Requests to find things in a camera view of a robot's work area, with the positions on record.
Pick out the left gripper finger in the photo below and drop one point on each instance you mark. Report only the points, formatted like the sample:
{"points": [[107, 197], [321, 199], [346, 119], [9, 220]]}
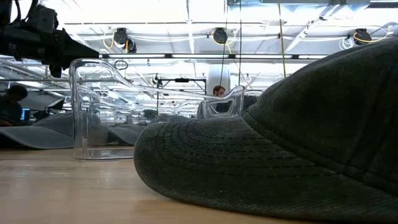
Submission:
{"points": [[77, 51]]}

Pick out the grey baseball cap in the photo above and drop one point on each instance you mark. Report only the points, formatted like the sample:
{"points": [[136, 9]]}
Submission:
{"points": [[124, 133], [37, 137]]}

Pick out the dark baseball cap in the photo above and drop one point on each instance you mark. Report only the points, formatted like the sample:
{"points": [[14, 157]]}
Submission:
{"points": [[280, 140]]}

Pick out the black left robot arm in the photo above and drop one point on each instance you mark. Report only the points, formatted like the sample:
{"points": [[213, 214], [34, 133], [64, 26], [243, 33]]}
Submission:
{"points": [[4, 9]]}

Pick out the large clear plastic bin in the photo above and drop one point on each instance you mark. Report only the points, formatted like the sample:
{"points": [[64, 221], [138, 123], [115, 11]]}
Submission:
{"points": [[77, 93]]}

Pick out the person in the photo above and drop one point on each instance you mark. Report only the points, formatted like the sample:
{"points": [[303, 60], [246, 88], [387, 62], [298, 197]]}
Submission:
{"points": [[219, 91], [11, 105]]}

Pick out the blue lit monitor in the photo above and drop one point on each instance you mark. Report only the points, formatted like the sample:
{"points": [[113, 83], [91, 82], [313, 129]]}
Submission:
{"points": [[25, 114]]}

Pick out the ceiling light strip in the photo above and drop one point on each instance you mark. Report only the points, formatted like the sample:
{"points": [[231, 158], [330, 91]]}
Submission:
{"points": [[202, 56]]}

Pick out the black metal stand frame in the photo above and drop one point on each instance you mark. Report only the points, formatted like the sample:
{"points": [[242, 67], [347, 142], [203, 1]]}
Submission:
{"points": [[182, 80]]}

